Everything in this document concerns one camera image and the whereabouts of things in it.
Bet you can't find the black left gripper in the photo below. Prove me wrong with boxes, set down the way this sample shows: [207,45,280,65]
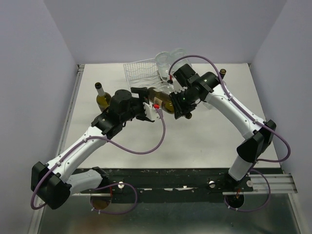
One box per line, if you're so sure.
[121,88,151,123]

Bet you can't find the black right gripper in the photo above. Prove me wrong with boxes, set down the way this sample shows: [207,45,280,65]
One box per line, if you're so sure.
[168,87,199,119]

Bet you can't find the green wine bottle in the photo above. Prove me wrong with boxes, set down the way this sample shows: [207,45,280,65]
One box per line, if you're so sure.
[95,82,112,112]

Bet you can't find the dark wine bottle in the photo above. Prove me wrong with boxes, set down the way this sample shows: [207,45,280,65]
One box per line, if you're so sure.
[148,87,175,114]

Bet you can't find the clear flask bottle black cap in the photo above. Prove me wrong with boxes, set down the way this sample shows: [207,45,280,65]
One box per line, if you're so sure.
[202,69,228,110]

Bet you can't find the round clear bottle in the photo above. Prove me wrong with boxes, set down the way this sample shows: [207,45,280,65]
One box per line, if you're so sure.
[155,51,171,81]
[170,48,192,74]

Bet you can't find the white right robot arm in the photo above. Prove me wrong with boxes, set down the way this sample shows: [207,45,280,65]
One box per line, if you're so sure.
[170,64,276,191]

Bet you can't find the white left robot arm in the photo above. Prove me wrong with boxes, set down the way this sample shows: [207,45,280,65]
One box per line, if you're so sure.
[31,88,149,210]

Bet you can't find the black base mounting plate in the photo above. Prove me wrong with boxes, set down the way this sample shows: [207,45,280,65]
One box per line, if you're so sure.
[80,165,254,204]

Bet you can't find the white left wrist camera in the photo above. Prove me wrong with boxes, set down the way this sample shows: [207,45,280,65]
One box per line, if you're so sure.
[143,102,163,122]

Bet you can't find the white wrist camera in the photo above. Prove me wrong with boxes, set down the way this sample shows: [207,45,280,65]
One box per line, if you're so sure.
[143,102,163,122]
[167,75,188,94]

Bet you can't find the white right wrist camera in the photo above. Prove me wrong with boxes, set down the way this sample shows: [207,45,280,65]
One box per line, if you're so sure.
[167,75,188,94]

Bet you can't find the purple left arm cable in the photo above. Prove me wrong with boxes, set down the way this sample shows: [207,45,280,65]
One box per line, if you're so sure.
[30,108,166,211]

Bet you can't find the white wire wine rack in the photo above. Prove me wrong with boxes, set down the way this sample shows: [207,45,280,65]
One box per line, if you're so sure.
[123,58,174,93]

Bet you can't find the aluminium rail frame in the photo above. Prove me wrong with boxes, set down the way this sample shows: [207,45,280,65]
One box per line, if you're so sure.
[26,63,298,234]

